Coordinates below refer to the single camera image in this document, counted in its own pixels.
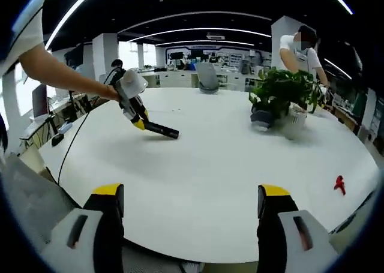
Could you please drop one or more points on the white cabinet row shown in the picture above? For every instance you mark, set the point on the white cabinet row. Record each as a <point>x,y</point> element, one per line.
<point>180,78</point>

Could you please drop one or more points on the green potted plant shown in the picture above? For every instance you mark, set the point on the green potted plant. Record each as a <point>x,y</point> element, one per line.
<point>282,87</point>

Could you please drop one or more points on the white plant pot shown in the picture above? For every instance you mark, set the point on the white plant pot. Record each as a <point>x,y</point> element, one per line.
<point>295,120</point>

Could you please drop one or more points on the computer monitor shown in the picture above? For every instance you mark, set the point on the computer monitor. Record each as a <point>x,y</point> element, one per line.
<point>40,100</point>

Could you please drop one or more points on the small red clip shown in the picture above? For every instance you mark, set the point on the small red clip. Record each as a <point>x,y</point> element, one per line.
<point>340,185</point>

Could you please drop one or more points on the black remote control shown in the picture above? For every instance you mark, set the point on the black remote control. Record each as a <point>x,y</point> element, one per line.
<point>163,130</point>

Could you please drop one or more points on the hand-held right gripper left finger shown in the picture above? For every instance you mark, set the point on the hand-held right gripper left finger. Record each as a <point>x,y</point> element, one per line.
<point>102,228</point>

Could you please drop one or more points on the pale blue tissue box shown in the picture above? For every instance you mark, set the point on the pale blue tissue box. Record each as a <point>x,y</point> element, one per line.
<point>65,128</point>

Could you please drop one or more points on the grey rounded speaker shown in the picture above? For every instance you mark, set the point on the grey rounded speaker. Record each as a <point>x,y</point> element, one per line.
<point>262,120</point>

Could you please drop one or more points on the small black box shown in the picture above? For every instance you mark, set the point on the small black box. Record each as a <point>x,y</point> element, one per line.
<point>57,140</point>

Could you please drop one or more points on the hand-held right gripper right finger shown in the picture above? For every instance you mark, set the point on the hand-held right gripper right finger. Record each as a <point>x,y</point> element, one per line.
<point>274,228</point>

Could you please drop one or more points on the person's left hand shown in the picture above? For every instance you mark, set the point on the person's left hand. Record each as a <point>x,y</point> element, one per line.
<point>114,93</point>

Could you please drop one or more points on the grey office chair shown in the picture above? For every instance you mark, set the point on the grey office chair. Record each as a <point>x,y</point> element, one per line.
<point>208,78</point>

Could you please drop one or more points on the grey mesh chair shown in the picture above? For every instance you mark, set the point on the grey mesh chair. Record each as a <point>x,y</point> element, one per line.
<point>36,201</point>

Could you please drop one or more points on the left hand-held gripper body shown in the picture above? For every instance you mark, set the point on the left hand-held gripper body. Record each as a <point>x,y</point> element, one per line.
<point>132,85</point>

